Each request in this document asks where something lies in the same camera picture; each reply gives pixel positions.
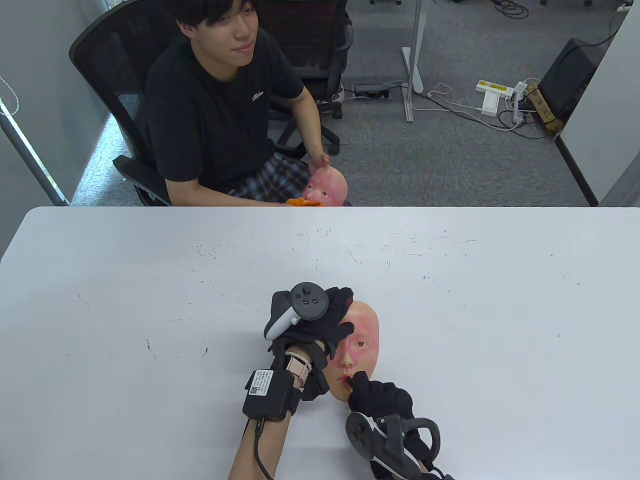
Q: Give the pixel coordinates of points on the person's left forearm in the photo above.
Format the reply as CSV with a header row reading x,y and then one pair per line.
x,y
277,435

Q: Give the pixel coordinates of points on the white partition panel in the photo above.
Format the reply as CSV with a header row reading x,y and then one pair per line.
x,y
600,125

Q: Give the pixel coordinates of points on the pink stained mannequin face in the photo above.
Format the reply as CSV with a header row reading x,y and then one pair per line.
x,y
330,185

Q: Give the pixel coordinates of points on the white desk leg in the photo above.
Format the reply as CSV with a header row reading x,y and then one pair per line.
x,y
419,50

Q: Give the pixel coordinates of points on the plain white power strip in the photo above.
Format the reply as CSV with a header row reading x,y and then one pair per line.
x,y
519,105

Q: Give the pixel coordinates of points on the person's left hand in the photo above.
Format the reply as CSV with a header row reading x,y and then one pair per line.
x,y
320,330

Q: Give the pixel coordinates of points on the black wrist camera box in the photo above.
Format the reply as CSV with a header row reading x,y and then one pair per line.
x,y
270,395

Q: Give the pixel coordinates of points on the black computer tower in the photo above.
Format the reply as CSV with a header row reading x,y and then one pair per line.
x,y
567,80

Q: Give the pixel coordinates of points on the pink wrist watch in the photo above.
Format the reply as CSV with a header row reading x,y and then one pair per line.
x,y
299,367

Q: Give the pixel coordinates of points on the person's right hand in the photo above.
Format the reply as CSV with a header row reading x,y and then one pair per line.
x,y
385,397

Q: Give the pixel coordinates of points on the grey metal post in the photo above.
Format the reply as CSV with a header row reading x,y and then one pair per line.
x,y
30,155

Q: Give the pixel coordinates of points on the hand tracking controller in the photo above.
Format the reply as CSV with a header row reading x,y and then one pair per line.
x,y
310,300
362,435

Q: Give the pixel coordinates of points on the black floor power box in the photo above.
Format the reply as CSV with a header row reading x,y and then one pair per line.
x,y
371,90

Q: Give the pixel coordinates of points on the brown cardboard box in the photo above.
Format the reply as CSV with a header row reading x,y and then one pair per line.
x,y
545,112

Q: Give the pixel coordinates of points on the black lipstick with red label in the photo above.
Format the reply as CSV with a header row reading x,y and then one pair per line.
x,y
348,381

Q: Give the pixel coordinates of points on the left hand tracking controller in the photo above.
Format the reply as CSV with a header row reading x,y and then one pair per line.
x,y
310,300

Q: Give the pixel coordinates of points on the white power strip yellow label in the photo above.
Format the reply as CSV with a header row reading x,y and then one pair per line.
x,y
494,88

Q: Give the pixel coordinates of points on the beige mannequin face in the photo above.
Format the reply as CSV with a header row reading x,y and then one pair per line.
x,y
362,325

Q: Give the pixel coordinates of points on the white power adapter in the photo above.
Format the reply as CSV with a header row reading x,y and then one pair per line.
x,y
490,104

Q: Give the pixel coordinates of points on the right hand tracking controller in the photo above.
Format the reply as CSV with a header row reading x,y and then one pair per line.
x,y
362,435

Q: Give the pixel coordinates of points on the orange cloth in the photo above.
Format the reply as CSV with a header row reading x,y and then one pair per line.
x,y
299,202

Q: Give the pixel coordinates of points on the black mesh office chair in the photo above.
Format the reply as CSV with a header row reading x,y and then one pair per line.
x,y
100,60

